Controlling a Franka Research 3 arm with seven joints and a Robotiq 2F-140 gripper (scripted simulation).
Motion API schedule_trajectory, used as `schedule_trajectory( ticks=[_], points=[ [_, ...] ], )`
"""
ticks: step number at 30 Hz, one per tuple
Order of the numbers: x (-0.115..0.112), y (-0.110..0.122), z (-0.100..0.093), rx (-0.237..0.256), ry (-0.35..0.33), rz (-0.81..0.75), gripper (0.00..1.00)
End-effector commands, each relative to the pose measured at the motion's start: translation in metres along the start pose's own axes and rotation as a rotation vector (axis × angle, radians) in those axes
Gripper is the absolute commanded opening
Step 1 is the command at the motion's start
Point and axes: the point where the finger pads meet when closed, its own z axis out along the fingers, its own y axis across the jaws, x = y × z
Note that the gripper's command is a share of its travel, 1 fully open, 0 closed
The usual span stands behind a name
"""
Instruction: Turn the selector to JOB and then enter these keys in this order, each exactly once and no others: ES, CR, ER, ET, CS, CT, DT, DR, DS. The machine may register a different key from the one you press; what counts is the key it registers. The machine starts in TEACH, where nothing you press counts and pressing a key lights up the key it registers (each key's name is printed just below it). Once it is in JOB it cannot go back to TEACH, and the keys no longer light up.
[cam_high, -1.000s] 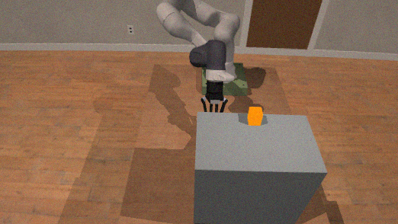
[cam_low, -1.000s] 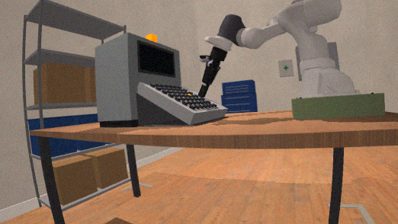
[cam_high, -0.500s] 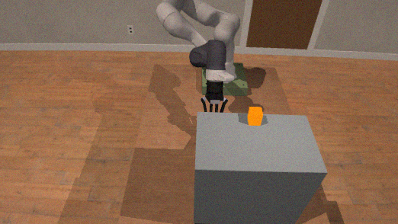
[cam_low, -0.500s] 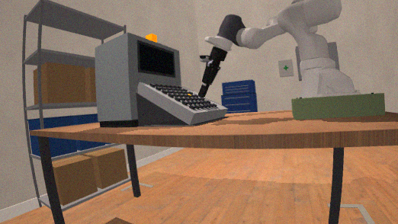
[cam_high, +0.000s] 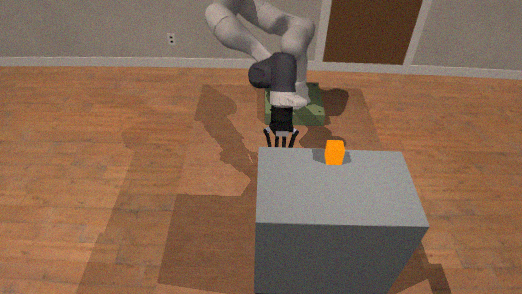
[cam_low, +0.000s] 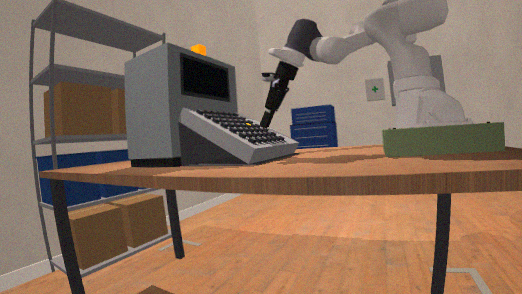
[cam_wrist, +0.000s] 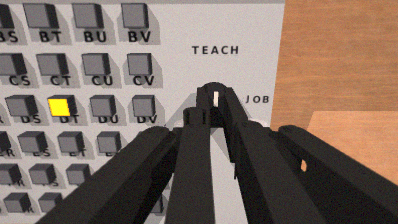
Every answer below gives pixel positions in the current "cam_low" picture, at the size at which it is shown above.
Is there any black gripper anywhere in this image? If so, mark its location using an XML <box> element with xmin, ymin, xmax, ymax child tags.
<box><xmin>260</xmin><ymin>61</ymin><xmax>299</xmax><ymax>127</ymax></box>

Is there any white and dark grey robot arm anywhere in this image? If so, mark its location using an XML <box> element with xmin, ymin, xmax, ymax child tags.
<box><xmin>268</xmin><ymin>0</ymin><xmax>474</xmax><ymax>128</ymax></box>

